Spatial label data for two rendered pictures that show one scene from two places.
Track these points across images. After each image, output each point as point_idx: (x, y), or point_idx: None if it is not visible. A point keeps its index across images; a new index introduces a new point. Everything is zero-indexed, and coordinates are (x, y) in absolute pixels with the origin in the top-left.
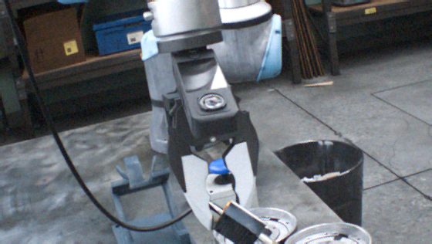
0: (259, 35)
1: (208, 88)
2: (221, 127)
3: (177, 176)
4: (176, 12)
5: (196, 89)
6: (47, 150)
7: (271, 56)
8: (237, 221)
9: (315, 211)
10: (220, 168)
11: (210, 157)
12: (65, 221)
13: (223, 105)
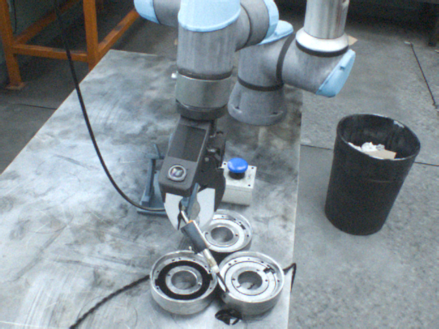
0: (326, 66)
1: (183, 158)
2: (176, 192)
3: (161, 191)
4: (187, 89)
5: (175, 155)
6: (161, 72)
7: (328, 85)
8: (189, 236)
9: (282, 229)
10: (232, 168)
11: (257, 136)
12: (129, 149)
13: (181, 179)
